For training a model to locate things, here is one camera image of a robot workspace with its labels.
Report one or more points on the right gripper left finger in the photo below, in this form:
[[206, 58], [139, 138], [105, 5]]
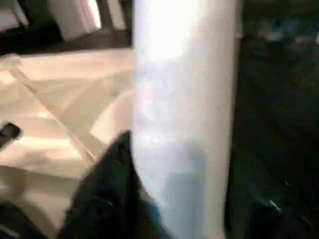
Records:
[[104, 199]]

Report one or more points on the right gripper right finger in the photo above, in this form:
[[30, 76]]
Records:
[[269, 219]]

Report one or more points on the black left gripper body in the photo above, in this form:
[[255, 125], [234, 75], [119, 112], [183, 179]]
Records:
[[10, 133]]

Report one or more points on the white plastic table top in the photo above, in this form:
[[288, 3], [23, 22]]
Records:
[[55, 99]]

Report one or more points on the white plastic table leg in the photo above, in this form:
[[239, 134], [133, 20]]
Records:
[[184, 99]]

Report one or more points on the white sideboard cabinet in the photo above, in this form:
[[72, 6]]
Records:
[[75, 17]]

